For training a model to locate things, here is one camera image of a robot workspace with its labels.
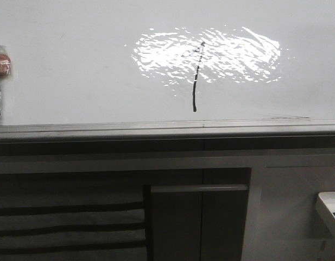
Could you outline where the dark grey cabinet panel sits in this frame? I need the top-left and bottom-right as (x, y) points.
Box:
(149, 184), (248, 260)

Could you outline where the white whiteboard with metal frame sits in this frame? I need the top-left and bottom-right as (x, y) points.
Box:
(0, 1), (335, 141)

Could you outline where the black marker stroke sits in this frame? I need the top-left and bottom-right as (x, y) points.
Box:
(181, 41), (206, 113)

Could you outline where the white tray at right edge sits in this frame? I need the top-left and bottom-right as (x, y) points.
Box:
(315, 191), (335, 238)

